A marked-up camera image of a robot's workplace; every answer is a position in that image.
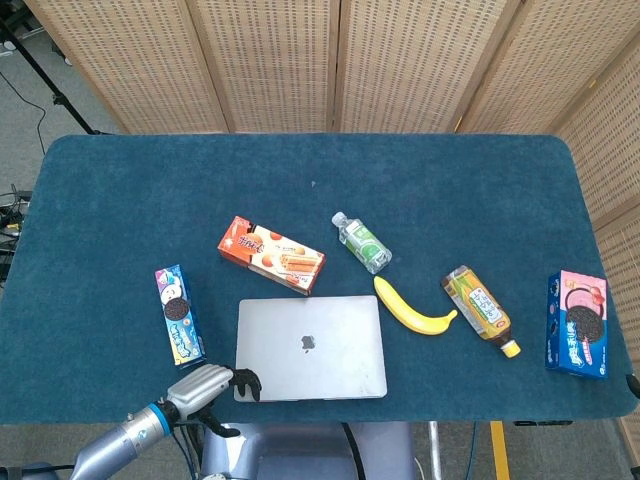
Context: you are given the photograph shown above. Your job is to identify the grey robot torso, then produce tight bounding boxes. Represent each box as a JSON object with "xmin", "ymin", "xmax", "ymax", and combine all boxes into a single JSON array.
[{"xmin": 199, "ymin": 422, "xmax": 417, "ymax": 480}]

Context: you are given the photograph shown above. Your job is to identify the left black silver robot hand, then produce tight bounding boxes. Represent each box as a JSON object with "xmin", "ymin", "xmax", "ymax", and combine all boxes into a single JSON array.
[{"xmin": 166, "ymin": 363, "xmax": 263, "ymax": 438}]

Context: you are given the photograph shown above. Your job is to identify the yellow banana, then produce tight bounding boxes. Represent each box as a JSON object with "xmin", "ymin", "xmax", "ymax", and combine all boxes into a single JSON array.
[{"xmin": 373, "ymin": 275, "xmax": 459, "ymax": 336}]

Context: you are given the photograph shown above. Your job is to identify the black floor cables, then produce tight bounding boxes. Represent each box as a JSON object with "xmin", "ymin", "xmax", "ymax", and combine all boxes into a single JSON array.
[{"xmin": 0, "ymin": 183, "xmax": 34, "ymax": 254}]

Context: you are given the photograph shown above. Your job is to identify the metal table leg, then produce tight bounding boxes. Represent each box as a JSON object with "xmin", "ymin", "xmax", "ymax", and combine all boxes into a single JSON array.
[{"xmin": 427, "ymin": 421, "xmax": 444, "ymax": 480}]

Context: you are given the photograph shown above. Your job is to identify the grey laptop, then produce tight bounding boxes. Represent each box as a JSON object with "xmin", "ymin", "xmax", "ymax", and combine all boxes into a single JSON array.
[{"xmin": 233, "ymin": 294, "xmax": 389, "ymax": 403}]

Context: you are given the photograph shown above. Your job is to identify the pink blue Oreo box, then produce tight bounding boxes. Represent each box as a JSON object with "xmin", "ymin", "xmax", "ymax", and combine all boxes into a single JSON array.
[{"xmin": 544, "ymin": 270, "xmax": 610, "ymax": 380}]

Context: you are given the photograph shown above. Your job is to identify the green label water bottle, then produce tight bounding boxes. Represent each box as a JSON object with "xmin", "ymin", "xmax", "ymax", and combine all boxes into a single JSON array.
[{"xmin": 331, "ymin": 211, "xmax": 393, "ymax": 276}]

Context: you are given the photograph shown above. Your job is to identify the narrow blue Oreo box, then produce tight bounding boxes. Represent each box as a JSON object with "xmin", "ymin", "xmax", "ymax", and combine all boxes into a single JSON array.
[{"xmin": 153, "ymin": 264, "xmax": 207, "ymax": 369}]

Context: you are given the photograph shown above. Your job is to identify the black tripod stand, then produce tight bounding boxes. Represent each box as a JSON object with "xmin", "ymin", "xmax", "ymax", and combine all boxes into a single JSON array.
[{"xmin": 0, "ymin": 19, "xmax": 109, "ymax": 136}]

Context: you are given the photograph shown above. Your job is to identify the blue table cloth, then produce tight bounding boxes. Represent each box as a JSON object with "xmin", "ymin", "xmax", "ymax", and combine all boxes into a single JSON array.
[{"xmin": 0, "ymin": 132, "xmax": 640, "ymax": 426}]

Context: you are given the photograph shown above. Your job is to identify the orange wafer biscuit box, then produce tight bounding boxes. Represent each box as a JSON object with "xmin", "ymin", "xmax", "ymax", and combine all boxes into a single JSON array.
[{"xmin": 216, "ymin": 215, "xmax": 327, "ymax": 297}]

